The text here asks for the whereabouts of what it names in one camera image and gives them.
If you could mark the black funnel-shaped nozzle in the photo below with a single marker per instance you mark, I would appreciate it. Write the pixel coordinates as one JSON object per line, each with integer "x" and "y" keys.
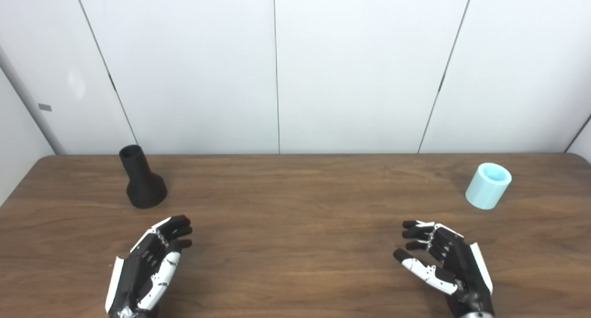
{"x": 145, "y": 188}

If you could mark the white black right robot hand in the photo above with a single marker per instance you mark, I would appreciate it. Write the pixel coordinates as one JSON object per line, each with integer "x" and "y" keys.
{"x": 466, "y": 267}

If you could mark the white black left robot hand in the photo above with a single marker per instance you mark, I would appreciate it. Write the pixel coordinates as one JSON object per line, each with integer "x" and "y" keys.
{"x": 138, "y": 267}

